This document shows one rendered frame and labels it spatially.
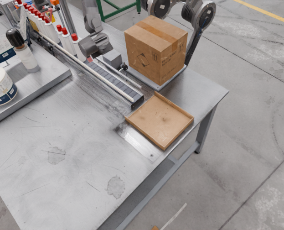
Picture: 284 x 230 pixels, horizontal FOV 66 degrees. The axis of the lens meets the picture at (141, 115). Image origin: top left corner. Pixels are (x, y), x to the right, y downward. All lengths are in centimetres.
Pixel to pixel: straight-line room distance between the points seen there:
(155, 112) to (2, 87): 91
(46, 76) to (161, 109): 81
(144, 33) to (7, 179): 109
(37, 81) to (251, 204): 186
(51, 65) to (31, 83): 20
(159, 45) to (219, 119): 131
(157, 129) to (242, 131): 129
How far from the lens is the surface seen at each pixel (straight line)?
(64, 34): 163
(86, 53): 97
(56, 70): 164
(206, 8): 196
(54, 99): 152
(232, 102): 255
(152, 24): 145
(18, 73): 175
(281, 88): 290
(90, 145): 124
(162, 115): 129
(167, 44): 128
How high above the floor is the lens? 188
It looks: 54 degrees down
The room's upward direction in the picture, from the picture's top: 6 degrees counter-clockwise
